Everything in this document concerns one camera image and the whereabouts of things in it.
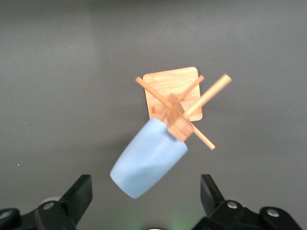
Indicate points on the wooden cup rack with pegs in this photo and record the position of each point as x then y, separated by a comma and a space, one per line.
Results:
168, 81

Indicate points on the light blue cup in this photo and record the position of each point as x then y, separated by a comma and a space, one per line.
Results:
148, 158

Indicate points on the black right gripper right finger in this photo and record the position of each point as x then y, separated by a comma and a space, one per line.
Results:
216, 206

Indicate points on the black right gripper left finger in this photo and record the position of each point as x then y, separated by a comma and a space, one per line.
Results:
72, 203

